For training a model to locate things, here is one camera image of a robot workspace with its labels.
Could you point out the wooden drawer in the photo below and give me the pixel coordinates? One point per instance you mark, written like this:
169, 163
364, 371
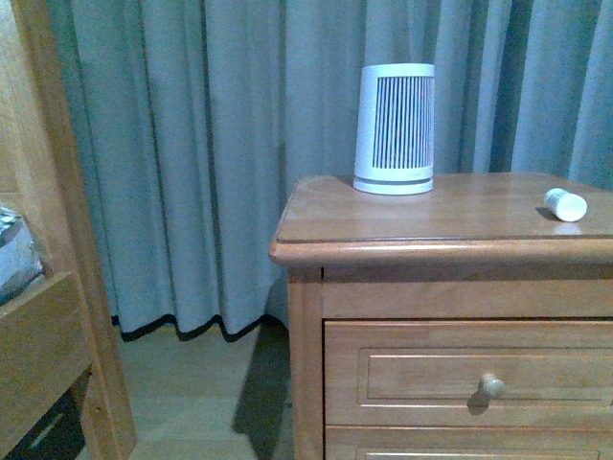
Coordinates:
533, 374
359, 442

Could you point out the white medicine bottle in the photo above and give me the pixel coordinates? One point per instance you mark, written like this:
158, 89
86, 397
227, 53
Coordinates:
564, 205

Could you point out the white cylindrical air purifier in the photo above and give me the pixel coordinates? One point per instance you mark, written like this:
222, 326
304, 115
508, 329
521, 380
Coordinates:
394, 150

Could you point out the grey curtain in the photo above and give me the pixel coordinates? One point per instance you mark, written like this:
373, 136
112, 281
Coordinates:
194, 119

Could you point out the wooden nightstand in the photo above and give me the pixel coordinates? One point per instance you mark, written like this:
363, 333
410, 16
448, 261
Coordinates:
478, 247

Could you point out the patterned bedding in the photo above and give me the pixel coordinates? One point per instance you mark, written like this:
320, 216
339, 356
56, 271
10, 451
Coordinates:
20, 261

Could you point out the wooden bed frame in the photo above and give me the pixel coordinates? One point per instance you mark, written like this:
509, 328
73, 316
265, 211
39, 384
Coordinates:
56, 336

